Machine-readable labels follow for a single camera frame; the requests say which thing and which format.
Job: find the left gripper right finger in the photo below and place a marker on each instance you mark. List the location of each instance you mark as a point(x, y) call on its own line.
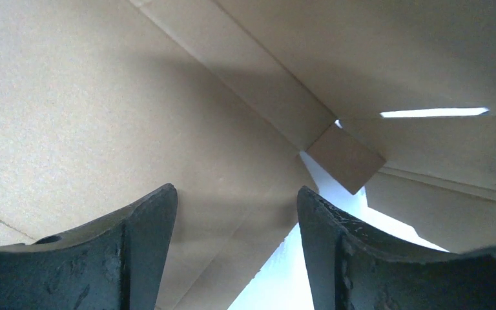
point(353, 265)

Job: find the brown cardboard box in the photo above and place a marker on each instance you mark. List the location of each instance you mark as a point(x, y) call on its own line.
point(102, 102)

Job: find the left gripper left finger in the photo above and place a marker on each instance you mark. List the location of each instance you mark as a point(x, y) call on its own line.
point(113, 262)

